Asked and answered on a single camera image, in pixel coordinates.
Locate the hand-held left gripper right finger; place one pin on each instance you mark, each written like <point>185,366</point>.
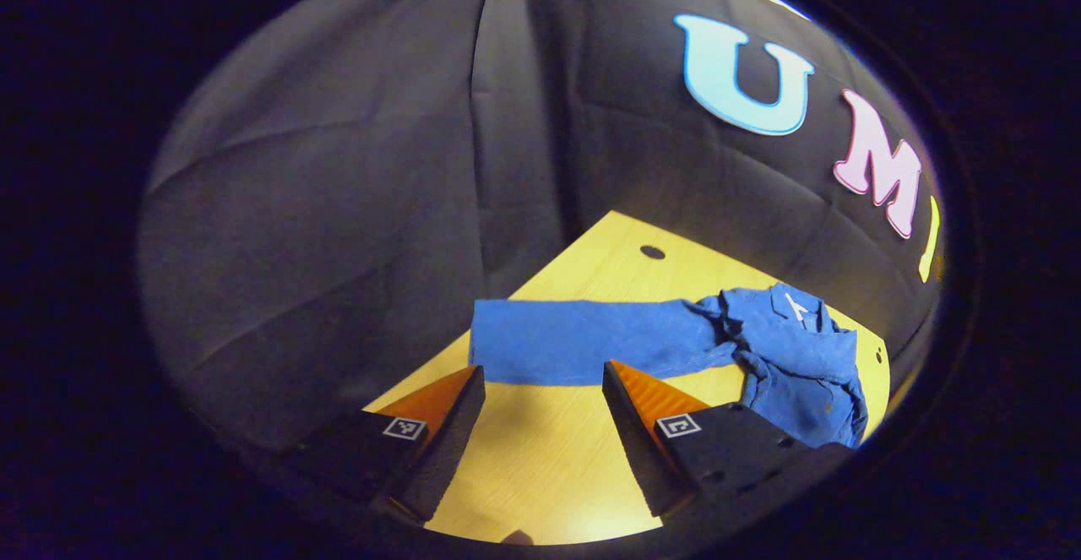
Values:
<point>629,429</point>

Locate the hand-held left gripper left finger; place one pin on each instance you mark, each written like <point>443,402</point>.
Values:
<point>448,442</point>

